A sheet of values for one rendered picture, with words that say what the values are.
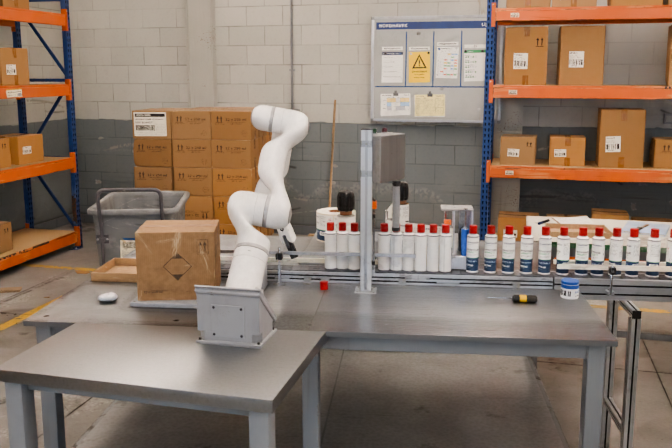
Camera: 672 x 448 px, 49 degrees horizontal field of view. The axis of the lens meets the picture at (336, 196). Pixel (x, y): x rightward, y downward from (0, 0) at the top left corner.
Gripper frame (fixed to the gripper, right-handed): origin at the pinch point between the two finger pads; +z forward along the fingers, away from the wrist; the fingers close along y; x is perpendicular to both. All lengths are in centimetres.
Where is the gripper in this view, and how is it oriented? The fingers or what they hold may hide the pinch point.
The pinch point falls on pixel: (293, 253)
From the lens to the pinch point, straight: 323.5
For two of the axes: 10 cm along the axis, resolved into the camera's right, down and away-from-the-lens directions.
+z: 3.4, 9.3, 1.2
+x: -9.3, 3.2, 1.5
